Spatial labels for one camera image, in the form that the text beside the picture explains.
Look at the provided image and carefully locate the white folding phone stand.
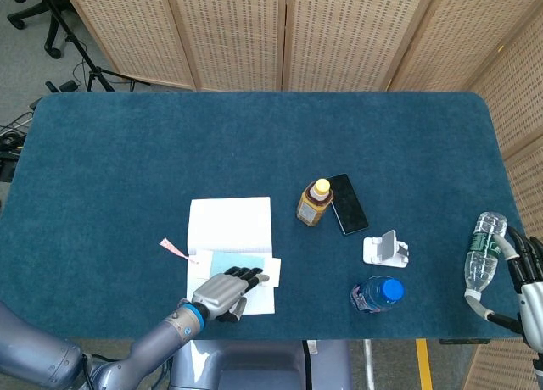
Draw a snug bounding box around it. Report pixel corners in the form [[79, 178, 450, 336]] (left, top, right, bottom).
[[362, 229, 411, 268]]

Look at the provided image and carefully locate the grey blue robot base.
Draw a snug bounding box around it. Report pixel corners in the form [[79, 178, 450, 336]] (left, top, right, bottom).
[[169, 338, 353, 390]]

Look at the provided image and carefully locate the black power adapter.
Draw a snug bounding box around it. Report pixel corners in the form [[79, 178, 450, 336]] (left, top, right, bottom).
[[44, 79, 80, 94]]

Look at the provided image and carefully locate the floor cable bundle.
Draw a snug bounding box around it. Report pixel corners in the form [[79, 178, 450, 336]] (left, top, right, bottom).
[[0, 109, 34, 153]]

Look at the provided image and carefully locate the clear green label water bottle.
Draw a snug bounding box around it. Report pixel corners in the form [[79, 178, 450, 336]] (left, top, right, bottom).
[[463, 211, 509, 293]]

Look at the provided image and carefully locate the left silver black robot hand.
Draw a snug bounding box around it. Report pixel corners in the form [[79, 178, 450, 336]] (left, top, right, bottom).
[[190, 265, 271, 324]]

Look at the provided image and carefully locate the open white lined notebook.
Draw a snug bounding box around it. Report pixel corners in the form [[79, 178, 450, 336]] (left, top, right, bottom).
[[185, 196, 277, 316]]

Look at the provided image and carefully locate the blue cream bookmark with tassel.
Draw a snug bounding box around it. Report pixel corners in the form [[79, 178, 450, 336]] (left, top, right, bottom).
[[159, 237, 282, 288]]

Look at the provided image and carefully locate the dark blue table cloth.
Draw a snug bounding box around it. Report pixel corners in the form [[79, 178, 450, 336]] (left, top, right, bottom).
[[0, 91, 539, 340]]

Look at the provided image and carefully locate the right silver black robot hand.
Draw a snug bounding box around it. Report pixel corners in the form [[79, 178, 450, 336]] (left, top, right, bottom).
[[464, 225, 543, 353]]

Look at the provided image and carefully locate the black office chair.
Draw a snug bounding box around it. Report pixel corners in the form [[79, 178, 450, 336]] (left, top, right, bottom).
[[6, 0, 69, 60]]

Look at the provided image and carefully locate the black tripod stand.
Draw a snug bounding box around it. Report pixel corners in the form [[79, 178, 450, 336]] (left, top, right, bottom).
[[36, 0, 150, 93]]

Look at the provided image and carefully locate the blue capped water bottle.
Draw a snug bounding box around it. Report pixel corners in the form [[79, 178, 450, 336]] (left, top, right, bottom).
[[350, 275, 406, 314]]

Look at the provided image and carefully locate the black smartphone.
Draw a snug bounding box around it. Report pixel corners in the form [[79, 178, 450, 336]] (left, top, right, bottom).
[[326, 173, 370, 237]]

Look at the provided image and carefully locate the black floor device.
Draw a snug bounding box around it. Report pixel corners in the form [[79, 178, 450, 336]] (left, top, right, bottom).
[[0, 150, 20, 183]]

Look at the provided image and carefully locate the yellow capped tea bottle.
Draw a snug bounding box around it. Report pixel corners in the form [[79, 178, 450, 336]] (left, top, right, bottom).
[[295, 177, 334, 227]]

